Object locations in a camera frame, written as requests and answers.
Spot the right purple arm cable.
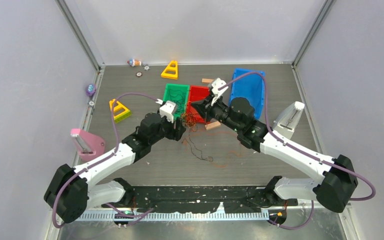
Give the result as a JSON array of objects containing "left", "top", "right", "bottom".
[{"left": 218, "top": 71, "right": 377, "bottom": 231}]

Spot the wooden block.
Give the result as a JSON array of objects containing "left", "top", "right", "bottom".
[
  {"left": 204, "top": 121, "right": 221, "bottom": 131},
  {"left": 201, "top": 78, "right": 214, "bottom": 84}
]

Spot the white grey stand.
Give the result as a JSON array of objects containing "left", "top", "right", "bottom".
[{"left": 273, "top": 101, "right": 305, "bottom": 139}]

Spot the pink stand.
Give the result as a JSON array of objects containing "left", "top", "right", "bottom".
[{"left": 70, "top": 128, "right": 106, "bottom": 163}]

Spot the blue plastic bin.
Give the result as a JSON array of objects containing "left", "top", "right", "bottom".
[{"left": 228, "top": 74, "right": 265, "bottom": 120}]

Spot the yellow triangle block near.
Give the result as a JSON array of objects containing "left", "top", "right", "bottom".
[{"left": 109, "top": 98, "right": 132, "bottom": 124}]

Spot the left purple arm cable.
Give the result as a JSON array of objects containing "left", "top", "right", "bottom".
[{"left": 51, "top": 92, "right": 163, "bottom": 229}]

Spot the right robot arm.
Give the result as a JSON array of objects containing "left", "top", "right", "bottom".
[{"left": 191, "top": 96, "right": 358, "bottom": 213}]

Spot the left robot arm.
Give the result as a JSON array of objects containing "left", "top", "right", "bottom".
[{"left": 43, "top": 112, "right": 186, "bottom": 228}]

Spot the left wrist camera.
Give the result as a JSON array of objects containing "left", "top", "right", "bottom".
[{"left": 155, "top": 99, "right": 178, "bottom": 123}]

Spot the poker chip dark red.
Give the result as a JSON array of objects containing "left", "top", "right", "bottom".
[{"left": 136, "top": 71, "right": 143, "bottom": 78}]

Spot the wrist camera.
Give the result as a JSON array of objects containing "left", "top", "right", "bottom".
[
  {"left": 155, "top": 99, "right": 178, "bottom": 123},
  {"left": 208, "top": 78, "right": 229, "bottom": 106}
]

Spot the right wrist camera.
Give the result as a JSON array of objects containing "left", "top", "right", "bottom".
[{"left": 208, "top": 78, "right": 229, "bottom": 106}]

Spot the yellow triangle block far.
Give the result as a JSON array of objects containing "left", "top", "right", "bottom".
[{"left": 160, "top": 60, "right": 179, "bottom": 80}]

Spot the red plastic bin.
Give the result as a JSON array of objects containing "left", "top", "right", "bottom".
[{"left": 186, "top": 85, "right": 210, "bottom": 124}]

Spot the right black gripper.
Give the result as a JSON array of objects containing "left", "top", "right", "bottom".
[{"left": 191, "top": 93, "right": 242, "bottom": 133}]

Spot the purple toy tile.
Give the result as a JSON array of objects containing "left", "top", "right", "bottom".
[{"left": 86, "top": 83, "right": 97, "bottom": 97}]

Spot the yellow triangle block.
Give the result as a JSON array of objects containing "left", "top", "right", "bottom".
[
  {"left": 160, "top": 60, "right": 179, "bottom": 80},
  {"left": 109, "top": 98, "right": 132, "bottom": 124}
]

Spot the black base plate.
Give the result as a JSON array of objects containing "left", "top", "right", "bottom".
[{"left": 111, "top": 186, "right": 298, "bottom": 214}]

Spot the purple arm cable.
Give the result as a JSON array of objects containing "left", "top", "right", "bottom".
[
  {"left": 51, "top": 92, "right": 163, "bottom": 229},
  {"left": 218, "top": 71, "right": 377, "bottom": 231}
]

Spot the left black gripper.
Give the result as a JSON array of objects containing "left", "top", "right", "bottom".
[{"left": 149, "top": 114, "right": 185, "bottom": 145}]

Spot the green plastic bin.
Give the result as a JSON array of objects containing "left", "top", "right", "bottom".
[{"left": 163, "top": 83, "right": 190, "bottom": 119}]

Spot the clown figurine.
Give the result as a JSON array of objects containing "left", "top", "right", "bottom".
[{"left": 126, "top": 58, "right": 143, "bottom": 67}]

